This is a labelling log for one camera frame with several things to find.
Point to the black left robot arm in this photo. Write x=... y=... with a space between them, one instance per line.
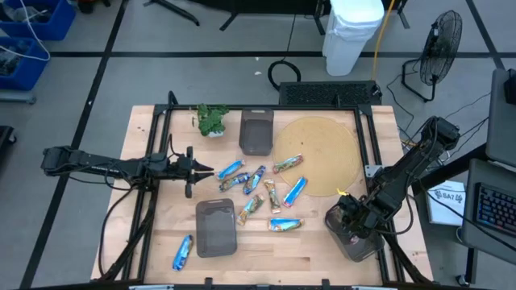
x=80 y=161

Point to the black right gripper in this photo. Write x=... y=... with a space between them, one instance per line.
x=354 y=215

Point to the grey desk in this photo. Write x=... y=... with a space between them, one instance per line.
x=500 y=121
x=469 y=225

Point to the light blue granola bar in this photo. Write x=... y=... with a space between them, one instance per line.
x=250 y=209
x=286 y=224
x=295 y=192
x=230 y=169

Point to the round woven tan placemat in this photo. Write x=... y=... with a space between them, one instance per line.
x=318 y=145

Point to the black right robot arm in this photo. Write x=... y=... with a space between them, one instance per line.
x=403 y=173

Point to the silver mounting bracket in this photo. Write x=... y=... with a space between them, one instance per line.
x=373 y=170

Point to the blue plastic storage bin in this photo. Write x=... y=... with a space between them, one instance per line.
x=28 y=76
x=60 y=20

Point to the black floor fan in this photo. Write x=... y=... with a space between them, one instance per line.
x=441 y=48

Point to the dark blue granola bar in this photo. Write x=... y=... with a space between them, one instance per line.
x=254 y=180
x=182 y=253
x=234 y=182

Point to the white trash bin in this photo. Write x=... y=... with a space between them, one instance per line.
x=346 y=40

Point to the black partition panel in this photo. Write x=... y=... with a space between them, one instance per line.
x=262 y=5

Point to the grey translucent plastic bin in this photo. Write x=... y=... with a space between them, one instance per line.
x=256 y=137
x=363 y=249
x=216 y=233

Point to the black computer keyboard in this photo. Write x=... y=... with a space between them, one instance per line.
x=496 y=209

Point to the white labelled box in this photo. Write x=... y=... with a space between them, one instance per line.
x=443 y=209

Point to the green plant in white pot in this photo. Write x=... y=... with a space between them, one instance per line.
x=211 y=118

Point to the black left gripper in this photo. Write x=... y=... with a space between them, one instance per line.
x=181 y=167

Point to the silver aluminium extrusion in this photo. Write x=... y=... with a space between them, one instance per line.
x=375 y=288
x=151 y=287

